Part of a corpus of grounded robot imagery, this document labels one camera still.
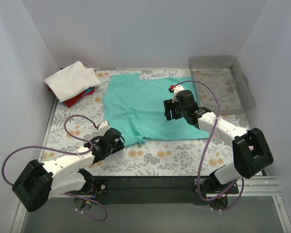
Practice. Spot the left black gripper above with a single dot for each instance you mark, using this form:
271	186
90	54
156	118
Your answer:
120	143

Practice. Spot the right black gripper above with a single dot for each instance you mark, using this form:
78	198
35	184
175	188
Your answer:
171	109

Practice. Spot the teal t shirt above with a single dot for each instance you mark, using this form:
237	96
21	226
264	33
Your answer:
134	107

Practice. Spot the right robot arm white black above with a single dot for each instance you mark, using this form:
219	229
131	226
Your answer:
251	153

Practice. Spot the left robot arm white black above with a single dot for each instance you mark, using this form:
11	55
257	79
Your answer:
52	170

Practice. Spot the blue folded t shirt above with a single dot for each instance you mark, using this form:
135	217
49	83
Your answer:
87	91

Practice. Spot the clear plastic bin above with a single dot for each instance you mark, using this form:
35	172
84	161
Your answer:
222	75

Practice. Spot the white folded t shirt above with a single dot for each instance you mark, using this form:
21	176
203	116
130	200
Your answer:
71	81

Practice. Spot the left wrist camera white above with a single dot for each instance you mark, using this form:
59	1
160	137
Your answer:
102	127

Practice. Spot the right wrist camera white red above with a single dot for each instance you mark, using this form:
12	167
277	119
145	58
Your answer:
175	89

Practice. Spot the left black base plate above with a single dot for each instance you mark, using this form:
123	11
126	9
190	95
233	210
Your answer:
100	186

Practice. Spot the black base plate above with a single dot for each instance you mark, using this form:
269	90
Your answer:
207	186
100	186

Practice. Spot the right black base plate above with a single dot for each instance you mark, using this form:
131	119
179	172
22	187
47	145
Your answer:
207	186

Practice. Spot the aluminium front rail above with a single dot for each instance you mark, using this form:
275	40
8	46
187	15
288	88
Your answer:
262	185

